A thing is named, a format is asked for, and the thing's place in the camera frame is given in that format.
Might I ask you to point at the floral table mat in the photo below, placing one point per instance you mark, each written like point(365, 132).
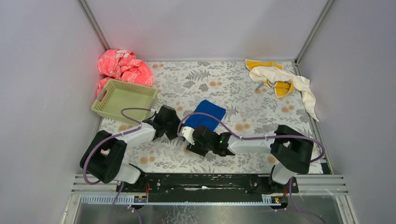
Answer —
point(249, 109)

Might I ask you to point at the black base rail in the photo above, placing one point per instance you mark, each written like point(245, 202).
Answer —
point(207, 188)

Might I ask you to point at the cream towel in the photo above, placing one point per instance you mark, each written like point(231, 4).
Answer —
point(302, 84)

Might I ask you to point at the blue towel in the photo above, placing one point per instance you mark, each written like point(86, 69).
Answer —
point(206, 107)

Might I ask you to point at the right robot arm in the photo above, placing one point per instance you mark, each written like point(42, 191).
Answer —
point(291, 149)

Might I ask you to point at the pink patterned cloth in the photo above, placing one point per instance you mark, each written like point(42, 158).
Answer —
point(123, 65)

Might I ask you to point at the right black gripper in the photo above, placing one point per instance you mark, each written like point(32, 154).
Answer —
point(197, 143)

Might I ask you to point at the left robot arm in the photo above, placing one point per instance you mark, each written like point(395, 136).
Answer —
point(103, 159)

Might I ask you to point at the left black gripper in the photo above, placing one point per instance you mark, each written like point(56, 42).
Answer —
point(171, 120)

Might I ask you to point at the yellow towel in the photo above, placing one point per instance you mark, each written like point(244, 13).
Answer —
point(282, 89)

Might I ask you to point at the green plastic basket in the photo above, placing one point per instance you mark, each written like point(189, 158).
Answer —
point(119, 99)

